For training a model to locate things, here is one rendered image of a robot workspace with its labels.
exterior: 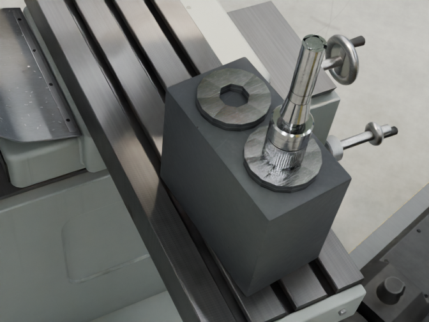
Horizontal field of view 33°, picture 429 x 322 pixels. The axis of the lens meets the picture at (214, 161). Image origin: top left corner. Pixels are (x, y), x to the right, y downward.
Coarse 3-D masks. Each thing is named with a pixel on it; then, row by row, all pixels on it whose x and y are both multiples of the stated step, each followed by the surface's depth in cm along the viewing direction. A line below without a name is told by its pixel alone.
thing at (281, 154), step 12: (264, 144) 81; (276, 144) 78; (288, 144) 77; (300, 144) 78; (264, 156) 81; (276, 156) 79; (288, 156) 79; (300, 156) 80; (276, 168) 81; (288, 168) 81
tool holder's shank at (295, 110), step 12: (312, 36) 69; (300, 48) 69; (312, 48) 68; (324, 48) 69; (300, 60) 70; (312, 60) 69; (300, 72) 71; (312, 72) 70; (300, 84) 72; (312, 84) 72; (288, 96) 74; (300, 96) 73; (288, 108) 75; (300, 108) 74; (288, 120) 76; (300, 120) 76
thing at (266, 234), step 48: (192, 96) 88; (240, 96) 89; (192, 144) 88; (240, 144) 84; (192, 192) 95; (240, 192) 82; (288, 192) 81; (336, 192) 83; (240, 240) 87; (288, 240) 86; (240, 288) 94
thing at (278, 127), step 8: (272, 112) 78; (272, 120) 77; (280, 120) 77; (312, 120) 78; (272, 128) 77; (280, 128) 77; (288, 128) 77; (296, 128) 77; (304, 128) 77; (312, 128) 77; (280, 136) 77; (288, 136) 76; (296, 136) 76; (304, 136) 77
